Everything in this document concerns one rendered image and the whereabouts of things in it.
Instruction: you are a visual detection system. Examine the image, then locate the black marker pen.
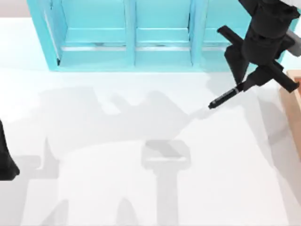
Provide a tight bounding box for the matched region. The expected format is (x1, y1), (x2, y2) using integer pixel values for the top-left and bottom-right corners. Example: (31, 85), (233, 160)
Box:
(207, 86), (245, 110)

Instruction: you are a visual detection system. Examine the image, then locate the pale grey rounded box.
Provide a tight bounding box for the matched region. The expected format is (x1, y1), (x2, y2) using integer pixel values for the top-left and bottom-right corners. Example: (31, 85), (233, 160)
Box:
(282, 30), (301, 57)

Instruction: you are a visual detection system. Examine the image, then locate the light blue rack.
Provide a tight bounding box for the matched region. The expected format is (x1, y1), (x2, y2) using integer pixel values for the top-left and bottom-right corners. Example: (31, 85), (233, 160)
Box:
(25, 0), (253, 73)

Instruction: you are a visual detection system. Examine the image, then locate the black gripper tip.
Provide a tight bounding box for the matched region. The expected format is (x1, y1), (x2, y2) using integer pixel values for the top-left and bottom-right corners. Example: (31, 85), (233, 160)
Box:
(0, 119), (20, 182)

